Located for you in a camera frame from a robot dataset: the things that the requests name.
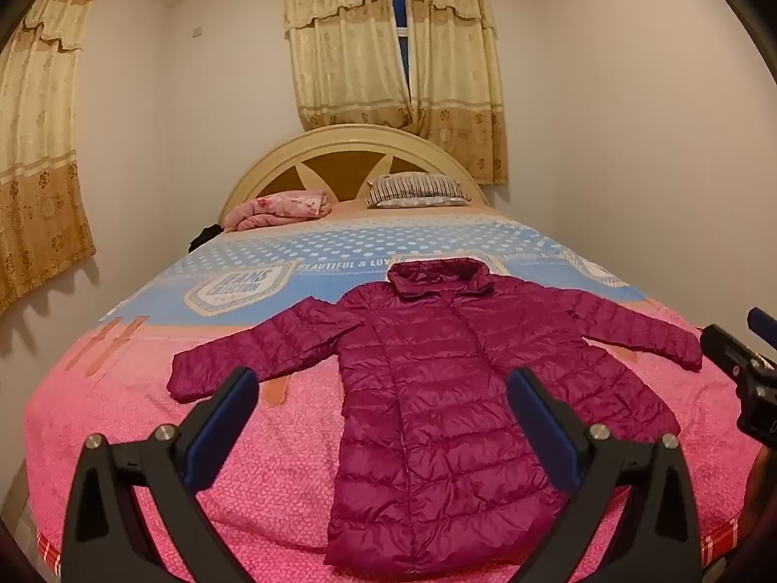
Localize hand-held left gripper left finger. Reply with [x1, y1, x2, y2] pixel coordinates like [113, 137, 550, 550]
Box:
[61, 366, 262, 583]

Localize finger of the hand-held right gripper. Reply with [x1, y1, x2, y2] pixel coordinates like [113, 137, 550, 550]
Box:
[746, 307, 777, 338]
[700, 324, 757, 380]

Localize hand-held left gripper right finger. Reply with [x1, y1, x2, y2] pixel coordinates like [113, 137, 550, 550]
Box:
[507, 366, 705, 583]

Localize magenta puffer jacket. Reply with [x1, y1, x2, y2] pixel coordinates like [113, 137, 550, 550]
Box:
[167, 257, 705, 572]

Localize person's right forearm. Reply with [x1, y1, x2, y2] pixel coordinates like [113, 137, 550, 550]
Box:
[748, 446, 777, 538]

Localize pink and blue bed sheet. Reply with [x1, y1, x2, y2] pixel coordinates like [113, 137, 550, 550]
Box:
[23, 199, 767, 583]

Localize dark cloth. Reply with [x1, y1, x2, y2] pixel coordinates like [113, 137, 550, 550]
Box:
[188, 224, 225, 254]

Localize pink floral folded blanket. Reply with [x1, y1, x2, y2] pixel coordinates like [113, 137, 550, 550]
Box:
[223, 190, 334, 232]

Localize red plaid mattress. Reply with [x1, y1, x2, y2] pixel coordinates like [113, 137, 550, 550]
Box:
[33, 513, 761, 583]

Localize striped pillow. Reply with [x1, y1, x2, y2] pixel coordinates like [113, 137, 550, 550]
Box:
[366, 172, 473, 209]

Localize cream wooden headboard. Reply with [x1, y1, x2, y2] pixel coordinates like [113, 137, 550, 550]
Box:
[219, 124, 490, 225]

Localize wide beige side curtain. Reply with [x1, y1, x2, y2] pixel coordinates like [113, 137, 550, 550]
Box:
[0, 0, 99, 318]

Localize long beige window curtain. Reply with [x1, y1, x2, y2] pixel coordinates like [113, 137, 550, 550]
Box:
[401, 0, 511, 186]

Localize short beige window curtain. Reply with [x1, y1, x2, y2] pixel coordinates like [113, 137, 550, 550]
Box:
[284, 0, 421, 136]

